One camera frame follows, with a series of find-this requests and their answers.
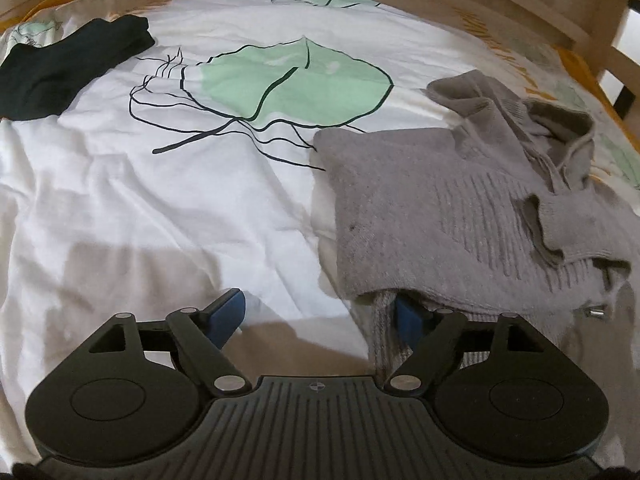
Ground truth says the grey knitted sweater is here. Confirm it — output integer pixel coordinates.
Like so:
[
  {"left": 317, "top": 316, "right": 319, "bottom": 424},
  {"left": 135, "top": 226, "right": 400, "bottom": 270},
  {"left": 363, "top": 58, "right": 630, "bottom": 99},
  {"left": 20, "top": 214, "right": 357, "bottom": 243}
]
[{"left": 314, "top": 70, "right": 639, "bottom": 377}]

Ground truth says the white leaf print bed sheet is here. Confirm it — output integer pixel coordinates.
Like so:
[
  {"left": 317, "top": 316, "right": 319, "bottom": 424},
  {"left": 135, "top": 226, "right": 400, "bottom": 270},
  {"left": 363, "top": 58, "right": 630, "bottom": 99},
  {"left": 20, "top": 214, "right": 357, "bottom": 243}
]
[{"left": 1, "top": 0, "right": 639, "bottom": 470}]

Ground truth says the black folded garment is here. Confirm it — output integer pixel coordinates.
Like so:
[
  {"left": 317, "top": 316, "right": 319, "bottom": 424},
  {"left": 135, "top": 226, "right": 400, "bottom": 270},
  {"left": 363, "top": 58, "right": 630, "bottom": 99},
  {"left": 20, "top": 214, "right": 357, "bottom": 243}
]
[{"left": 1, "top": 15, "right": 154, "bottom": 120}]

